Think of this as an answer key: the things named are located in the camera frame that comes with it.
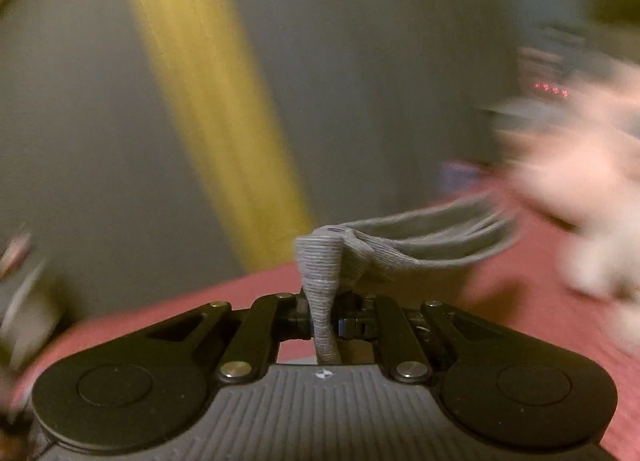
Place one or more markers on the dark nightstand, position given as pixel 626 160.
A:
pixel 547 76

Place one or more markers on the pale pink pillow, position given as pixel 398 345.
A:
pixel 590 166

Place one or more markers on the grey curtain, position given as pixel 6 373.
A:
pixel 75 141
pixel 375 91

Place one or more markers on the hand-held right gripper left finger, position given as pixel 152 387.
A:
pixel 295 317

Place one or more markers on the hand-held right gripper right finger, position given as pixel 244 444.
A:
pixel 361 326

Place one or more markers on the yellow curtain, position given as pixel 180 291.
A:
pixel 200 66

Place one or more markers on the grey pants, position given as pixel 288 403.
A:
pixel 325 261

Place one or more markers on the pink ribbed bedspread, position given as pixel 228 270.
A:
pixel 525 301

